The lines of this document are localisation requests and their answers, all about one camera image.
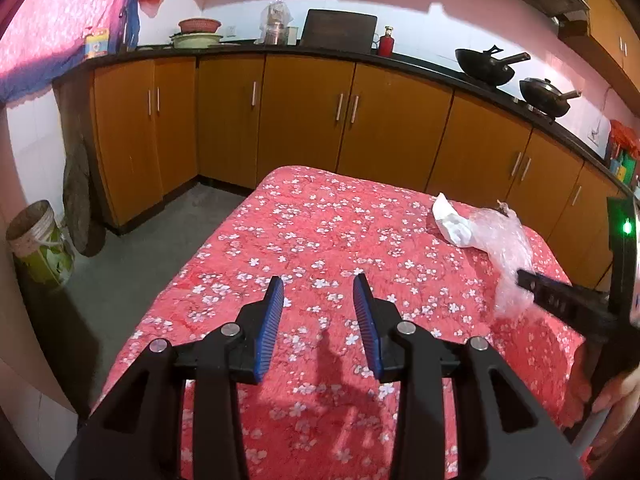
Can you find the green white plastic bucket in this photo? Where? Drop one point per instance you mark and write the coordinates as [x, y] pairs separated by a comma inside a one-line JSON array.
[[42, 250]]

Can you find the black wok with lid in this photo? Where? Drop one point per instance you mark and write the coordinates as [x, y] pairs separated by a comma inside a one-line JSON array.
[[542, 97]]

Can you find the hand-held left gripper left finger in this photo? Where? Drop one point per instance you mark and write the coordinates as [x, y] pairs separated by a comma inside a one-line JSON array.
[[270, 320]]

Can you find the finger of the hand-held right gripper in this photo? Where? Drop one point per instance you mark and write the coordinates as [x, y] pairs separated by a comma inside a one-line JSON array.
[[555, 297]]

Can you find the red plastic basin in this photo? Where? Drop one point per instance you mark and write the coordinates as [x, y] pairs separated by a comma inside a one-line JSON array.
[[199, 25]]

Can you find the white wall socket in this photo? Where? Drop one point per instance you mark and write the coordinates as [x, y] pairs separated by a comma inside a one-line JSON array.
[[596, 135], [232, 31]]

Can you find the red floral tablecloth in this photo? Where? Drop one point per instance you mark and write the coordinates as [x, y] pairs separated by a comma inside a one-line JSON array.
[[325, 220]]

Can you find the person's right hand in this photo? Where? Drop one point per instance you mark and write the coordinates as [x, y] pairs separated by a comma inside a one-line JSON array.
[[622, 392]]

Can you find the white crumpled paper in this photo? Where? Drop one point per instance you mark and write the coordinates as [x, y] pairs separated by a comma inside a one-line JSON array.
[[450, 222]]

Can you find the small clear container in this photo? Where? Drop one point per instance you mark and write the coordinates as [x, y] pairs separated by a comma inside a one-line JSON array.
[[292, 36]]

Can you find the wooden lower kitchen cabinets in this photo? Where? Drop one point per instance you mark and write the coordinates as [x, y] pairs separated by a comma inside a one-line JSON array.
[[300, 120]]

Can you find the metal faucet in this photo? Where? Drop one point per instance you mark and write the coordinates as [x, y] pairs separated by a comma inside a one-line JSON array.
[[124, 30]]

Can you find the colourful carton box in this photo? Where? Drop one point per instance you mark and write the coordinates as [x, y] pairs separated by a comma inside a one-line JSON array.
[[96, 44]]

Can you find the dark cutting board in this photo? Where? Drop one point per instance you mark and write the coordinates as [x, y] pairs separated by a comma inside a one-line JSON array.
[[340, 30]]

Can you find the red bottle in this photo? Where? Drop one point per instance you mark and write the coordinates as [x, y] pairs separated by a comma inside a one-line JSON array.
[[385, 45]]

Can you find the jar in plastic bag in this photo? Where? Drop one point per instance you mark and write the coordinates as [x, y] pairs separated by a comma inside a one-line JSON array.
[[274, 25]]

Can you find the green package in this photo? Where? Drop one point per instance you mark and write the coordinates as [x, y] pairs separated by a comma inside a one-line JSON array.
[[620, 169]]

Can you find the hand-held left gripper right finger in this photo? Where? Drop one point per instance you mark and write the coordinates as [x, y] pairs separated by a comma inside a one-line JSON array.
[[365, 320]]

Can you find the pink curtain with blue border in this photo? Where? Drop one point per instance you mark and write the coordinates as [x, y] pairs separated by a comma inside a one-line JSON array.
[[55, 25]]

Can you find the black kitchen countertop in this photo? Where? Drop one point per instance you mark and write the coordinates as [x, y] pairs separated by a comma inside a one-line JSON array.
[[425, 71]]

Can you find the dark round wooden board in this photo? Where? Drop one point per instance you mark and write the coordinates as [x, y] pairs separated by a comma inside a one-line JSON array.
[[82, 200]]

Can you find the clear plastic bag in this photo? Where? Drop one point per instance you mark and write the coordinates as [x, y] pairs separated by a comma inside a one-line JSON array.
[[505, 245]]

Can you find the wooden upper cabinets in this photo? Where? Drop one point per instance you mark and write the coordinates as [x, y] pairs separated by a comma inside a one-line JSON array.
[[610, 15]]

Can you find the orange bag on counter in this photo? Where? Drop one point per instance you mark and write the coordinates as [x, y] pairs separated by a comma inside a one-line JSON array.
[[625, 140]]

